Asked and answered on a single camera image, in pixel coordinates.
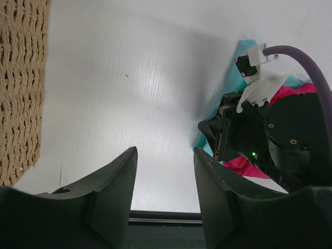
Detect wicker laundry basket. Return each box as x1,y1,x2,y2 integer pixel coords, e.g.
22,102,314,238
1,1,50,187

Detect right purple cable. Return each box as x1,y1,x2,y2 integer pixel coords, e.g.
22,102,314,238
263,45,332,156

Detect pink t-shirt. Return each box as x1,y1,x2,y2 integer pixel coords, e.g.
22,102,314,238
224,82,316,179

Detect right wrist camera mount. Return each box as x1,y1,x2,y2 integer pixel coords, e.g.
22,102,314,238
234,43,291,113

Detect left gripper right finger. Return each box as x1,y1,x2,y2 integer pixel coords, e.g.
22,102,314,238
194,148,331,248

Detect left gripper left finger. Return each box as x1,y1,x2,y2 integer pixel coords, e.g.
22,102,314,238
1,147,137,248

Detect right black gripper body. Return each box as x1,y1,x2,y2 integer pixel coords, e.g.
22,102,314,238
198,92,331,192

